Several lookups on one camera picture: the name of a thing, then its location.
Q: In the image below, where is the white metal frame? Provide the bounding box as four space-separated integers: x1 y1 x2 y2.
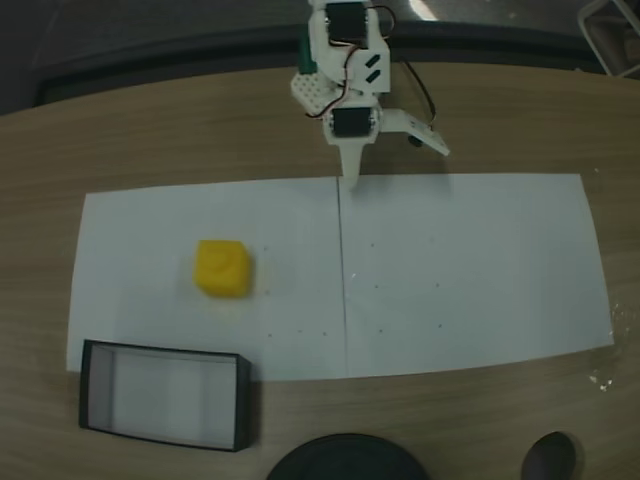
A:
576 0 640 80

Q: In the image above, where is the dark brown open box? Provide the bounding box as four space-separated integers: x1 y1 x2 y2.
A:
78 338 254 454

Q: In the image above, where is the dark oval object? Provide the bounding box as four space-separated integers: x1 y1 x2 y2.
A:
520 431 584 480

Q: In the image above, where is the black camera cable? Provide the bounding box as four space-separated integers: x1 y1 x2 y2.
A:
398 58 440 127

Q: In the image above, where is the yellow cube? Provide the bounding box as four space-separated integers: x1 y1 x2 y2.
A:
192 239 254 300

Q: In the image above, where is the green table clamp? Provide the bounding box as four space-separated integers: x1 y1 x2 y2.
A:
298 36 319 76

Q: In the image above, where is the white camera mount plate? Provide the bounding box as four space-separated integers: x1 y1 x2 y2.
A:
381 108 452 157

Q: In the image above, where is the black round object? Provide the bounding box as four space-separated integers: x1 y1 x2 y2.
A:
266 433 429 480

